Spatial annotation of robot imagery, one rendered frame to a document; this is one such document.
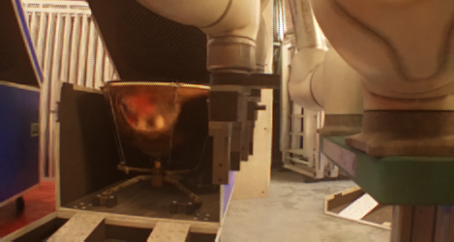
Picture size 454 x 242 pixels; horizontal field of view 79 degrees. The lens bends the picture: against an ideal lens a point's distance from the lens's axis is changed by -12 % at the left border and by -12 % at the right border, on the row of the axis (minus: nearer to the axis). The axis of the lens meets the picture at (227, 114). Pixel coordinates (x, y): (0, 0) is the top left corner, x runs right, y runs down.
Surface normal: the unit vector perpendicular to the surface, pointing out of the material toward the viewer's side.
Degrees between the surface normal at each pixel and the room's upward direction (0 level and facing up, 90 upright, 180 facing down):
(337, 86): 90
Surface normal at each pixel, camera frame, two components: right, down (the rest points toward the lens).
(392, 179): -0.18, -0.01
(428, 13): -0.06, 0.78
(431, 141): -0.17, -0.58
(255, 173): 0.26, 0.00
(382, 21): -0.48, 0.79
